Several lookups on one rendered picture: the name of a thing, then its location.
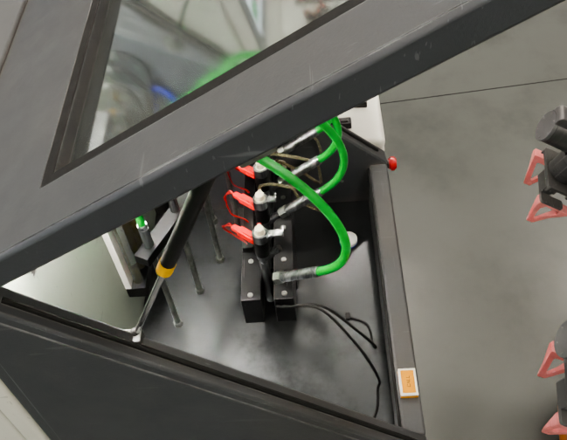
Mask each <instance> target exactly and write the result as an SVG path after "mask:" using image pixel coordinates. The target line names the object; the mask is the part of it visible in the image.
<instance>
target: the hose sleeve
mask: <svg viewBox="0 0 567 440"><path fill-rule="evenodd" d="M317 267H320V266H310V267H307V268H300V269H295V270H287V271H283V272H281V273H280V280H281V281H282V282H290V281H295V280H300V279H306V278H319V277H320V276H318V275H317V274H316V268H317Z"/></svg>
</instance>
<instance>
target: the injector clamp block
mask: <svg viewBox="0 0 567 440"><path fill-rule="evenodd" d="M274 192H276V202H274V203H273V213H274V212H276V211H277V210H278V208H280V207H282V206H283V205H287V204H289V203H290V202H292V201H293V200H294V192H293V191H292V190H291V189H286V188H282V187H278V188H277V189H276V190H274V191H273V195H274ZM282 226H283V229H284V237H273V238H271V239H272V245H273V247H274V246H276V245H278V244H279V245H280V246H281V247H282V251H281V252H279V253H277V254H276V255H275V256H274V257H273V269H271V273H272V277H273V273H274V272H276V271H287V270H295V269H297V250H296V242H295V234H294V212H293V213H291V214H290V215H289V216H287V217H284V218H282V217H281V218H279V219H277V220H276V221H275V222H274V223H273V229H274V230H282ZM297 289H298V280H295V281H290V282H284V283H282V284H275V283H274V282H273V299H274V304H275V310H276V315H277V321H291V320H297V308H279V307H276V306H277V305H280V306H283V305H289V306H292V305H296V290H297ZM240 301H241V305H242V308H243V312H244V316H245V323H258V322H265V314H266V292H265V287H264V282H263V278H262V272H261V268H260V266H259V260H258V259H257V256H256V254H255V250H254V252H243V249H242V273H241V300H240Z"/></svg>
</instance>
